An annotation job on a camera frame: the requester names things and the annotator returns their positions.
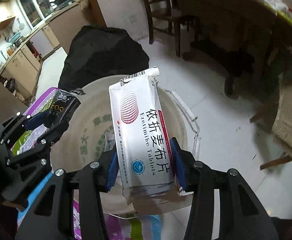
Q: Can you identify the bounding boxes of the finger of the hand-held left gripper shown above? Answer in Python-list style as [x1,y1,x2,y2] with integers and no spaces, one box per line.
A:
[0,111,52,145]
[4,121,72,167]

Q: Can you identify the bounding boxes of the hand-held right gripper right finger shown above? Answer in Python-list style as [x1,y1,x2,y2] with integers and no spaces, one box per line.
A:
[169,137,279,240]

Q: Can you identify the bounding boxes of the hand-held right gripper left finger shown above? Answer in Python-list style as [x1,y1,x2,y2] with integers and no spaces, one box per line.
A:
[15,146,122,240]

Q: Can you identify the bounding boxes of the black packet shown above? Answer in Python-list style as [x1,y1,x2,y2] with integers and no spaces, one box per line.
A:
[44,89,81,131]

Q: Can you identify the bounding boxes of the white plastic bucket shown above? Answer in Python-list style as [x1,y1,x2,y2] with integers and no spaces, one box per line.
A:
[49,74,202,216]

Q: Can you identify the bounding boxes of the white medicine box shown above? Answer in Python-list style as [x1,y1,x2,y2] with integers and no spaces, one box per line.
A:
[108,67,195,216]

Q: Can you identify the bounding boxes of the floral striped tablecloth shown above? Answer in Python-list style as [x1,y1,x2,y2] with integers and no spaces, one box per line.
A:
[9,87,163,240]

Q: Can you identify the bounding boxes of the beige kitchen counter cabinets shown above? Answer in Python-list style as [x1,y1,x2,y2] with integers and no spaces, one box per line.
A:
[0,7,86,103]

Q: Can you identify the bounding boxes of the teal basin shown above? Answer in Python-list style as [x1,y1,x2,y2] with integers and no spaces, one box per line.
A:
[9,32,23,43]

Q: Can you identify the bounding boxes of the black bag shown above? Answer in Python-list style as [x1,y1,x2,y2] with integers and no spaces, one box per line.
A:
[58,25,150,93]

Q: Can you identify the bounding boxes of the beige fringed rug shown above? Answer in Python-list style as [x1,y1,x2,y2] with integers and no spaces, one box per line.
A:
[271,82,292,167]

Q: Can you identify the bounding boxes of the kitchen window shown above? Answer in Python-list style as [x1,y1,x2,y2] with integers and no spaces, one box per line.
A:
[18,0,74,31]

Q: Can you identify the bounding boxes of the black wok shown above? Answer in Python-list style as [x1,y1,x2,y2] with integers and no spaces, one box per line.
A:
[47,0,70,7]

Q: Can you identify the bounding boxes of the dark wooden chair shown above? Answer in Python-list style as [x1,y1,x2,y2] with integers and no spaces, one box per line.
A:
[136,0,202,57]

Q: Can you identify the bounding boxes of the dark wooden dining table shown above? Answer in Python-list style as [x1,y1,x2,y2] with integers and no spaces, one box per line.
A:
[158,0,292,98]

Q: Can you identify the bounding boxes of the crumpled white plastic bag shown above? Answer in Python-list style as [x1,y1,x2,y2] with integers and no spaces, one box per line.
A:
[259,0,291,13]

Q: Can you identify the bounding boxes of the wooden seat frame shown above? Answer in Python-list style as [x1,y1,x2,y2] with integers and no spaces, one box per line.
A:
[250,105,292,171]

